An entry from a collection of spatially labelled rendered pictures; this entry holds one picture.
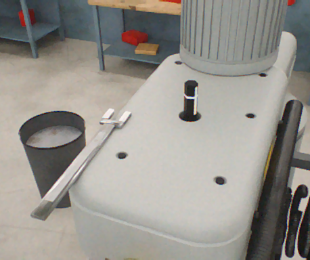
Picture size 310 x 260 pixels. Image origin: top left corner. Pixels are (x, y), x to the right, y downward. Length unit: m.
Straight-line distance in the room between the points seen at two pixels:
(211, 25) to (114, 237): 0.41
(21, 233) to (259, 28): 2.62
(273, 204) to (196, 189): 0.16
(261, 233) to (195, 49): 0.37
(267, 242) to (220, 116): 0.20
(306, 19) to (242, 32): 4.25
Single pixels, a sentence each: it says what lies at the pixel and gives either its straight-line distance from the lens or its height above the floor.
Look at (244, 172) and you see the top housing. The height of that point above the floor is 1.89.
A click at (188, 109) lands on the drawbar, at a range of 0.63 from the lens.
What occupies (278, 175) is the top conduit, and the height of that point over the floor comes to 1.81.
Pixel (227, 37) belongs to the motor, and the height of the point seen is 1.97.
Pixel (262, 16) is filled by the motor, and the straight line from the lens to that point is 0.75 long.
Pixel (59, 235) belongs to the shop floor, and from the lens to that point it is 3.03.
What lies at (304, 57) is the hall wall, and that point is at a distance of 5.14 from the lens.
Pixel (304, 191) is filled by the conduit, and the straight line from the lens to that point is 1.06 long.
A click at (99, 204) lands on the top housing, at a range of 0.52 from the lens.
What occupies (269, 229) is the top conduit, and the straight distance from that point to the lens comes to 0.60.
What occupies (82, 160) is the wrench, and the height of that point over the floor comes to 1.90.
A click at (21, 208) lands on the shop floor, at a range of 3.30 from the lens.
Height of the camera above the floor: 2.24
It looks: 34 degrees down
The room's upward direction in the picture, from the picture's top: 2 degrees counter-clockwise
